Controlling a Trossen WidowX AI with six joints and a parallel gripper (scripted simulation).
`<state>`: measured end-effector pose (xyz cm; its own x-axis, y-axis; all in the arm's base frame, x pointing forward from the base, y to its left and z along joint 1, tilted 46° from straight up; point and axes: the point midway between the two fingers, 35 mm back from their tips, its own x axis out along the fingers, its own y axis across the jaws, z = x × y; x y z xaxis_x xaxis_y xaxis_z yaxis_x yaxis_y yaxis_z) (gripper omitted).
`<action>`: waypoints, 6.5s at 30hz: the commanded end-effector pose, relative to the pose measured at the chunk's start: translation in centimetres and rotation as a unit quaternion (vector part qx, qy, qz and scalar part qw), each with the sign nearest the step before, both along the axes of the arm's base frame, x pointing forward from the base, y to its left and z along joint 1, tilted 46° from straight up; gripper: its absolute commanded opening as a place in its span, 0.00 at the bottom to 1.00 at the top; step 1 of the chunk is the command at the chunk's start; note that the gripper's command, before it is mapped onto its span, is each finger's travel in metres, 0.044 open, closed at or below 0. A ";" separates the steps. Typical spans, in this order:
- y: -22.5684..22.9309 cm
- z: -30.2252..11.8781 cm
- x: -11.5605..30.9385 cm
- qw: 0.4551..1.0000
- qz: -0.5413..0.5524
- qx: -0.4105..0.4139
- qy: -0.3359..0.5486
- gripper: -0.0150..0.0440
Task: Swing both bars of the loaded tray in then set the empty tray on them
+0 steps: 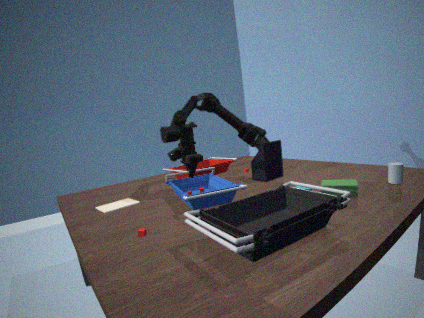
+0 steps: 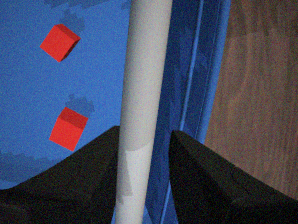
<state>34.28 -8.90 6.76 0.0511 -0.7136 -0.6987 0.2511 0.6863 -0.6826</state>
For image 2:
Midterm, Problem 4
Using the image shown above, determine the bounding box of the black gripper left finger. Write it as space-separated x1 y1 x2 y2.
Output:
0 125 120 224

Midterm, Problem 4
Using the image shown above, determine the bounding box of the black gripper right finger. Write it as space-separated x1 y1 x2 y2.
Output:
168 131 298 224

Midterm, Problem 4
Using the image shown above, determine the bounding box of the small red block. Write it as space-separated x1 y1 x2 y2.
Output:
49 107 88 152
40 23 80 63

